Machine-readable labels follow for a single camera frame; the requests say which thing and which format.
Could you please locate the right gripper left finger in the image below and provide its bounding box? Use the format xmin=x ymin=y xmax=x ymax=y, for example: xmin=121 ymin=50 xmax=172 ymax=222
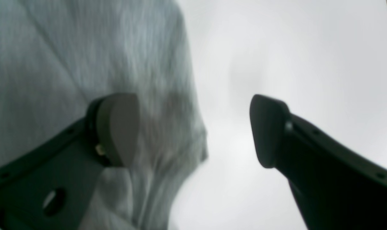
xmin=0 ymin=93 xmax=140 ymax=230

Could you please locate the grey T-shirt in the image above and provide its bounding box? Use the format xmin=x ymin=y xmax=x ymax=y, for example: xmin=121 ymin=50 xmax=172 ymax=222
xmin=0 ymin=0 xmax=207 ymax=230

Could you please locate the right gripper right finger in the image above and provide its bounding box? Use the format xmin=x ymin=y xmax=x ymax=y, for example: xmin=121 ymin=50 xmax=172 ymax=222
xmin=249 ymin=95 xmax=387 ymax=230

